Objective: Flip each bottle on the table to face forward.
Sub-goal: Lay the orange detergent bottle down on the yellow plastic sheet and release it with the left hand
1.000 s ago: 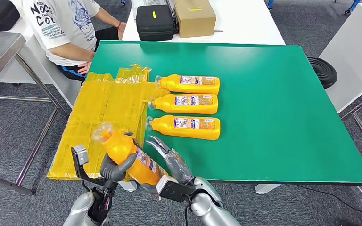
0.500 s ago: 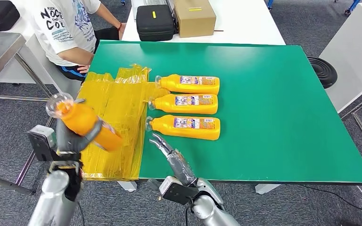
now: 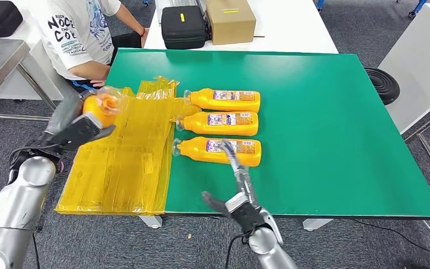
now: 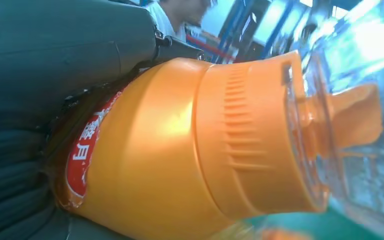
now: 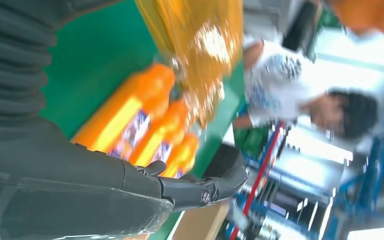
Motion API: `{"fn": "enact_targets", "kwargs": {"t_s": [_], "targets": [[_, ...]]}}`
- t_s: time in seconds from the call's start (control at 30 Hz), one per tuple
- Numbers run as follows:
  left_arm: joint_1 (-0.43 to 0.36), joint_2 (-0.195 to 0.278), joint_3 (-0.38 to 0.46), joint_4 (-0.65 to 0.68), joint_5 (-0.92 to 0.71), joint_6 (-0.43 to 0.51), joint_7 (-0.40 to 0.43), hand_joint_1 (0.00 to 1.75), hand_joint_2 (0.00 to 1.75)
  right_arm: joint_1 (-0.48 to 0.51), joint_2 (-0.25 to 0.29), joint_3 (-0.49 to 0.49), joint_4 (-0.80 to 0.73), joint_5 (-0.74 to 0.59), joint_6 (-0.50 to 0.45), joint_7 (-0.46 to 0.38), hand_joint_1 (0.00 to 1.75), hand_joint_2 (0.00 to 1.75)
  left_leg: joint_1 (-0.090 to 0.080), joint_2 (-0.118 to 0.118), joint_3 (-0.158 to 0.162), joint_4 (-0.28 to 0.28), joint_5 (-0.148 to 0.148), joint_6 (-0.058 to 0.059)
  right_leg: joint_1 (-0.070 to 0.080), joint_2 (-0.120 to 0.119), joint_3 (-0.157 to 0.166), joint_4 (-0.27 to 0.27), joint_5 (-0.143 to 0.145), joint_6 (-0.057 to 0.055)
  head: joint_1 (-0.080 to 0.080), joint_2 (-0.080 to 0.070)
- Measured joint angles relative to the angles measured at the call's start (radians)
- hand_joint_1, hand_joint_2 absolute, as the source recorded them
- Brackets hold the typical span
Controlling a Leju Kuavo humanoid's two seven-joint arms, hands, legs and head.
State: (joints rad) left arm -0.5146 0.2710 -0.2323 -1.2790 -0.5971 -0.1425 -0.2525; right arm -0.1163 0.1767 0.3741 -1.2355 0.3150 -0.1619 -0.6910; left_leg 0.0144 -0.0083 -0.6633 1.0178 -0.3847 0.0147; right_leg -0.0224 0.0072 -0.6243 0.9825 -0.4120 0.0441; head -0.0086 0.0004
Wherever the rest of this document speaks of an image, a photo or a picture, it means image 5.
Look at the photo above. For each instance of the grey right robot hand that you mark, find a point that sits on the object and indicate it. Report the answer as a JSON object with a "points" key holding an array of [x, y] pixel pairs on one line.
{"points": [[62, 188]]}

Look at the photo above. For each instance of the brown cardboard box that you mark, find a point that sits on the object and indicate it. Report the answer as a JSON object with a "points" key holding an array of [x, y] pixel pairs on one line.
{"points": [[202, 222]]}

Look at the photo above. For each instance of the green table mat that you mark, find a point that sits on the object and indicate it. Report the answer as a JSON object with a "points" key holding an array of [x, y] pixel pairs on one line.
{"points": [[96, 49]]}

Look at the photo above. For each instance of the black zip case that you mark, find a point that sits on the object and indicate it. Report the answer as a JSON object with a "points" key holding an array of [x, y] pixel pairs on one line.
{"points": [[218, 159], [301, 30]]}

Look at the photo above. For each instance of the yellow plastic wrapped cardboard sheet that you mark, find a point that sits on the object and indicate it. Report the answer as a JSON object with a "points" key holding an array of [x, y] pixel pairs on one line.
{"points": [[198, 43]]}

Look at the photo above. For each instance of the red blue metal rack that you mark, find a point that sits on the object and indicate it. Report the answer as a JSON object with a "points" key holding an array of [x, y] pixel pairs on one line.
{"points": [[261, 172]]}

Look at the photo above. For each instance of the person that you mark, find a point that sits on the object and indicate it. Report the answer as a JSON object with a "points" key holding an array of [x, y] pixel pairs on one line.
{"points": [[278, 82]]}

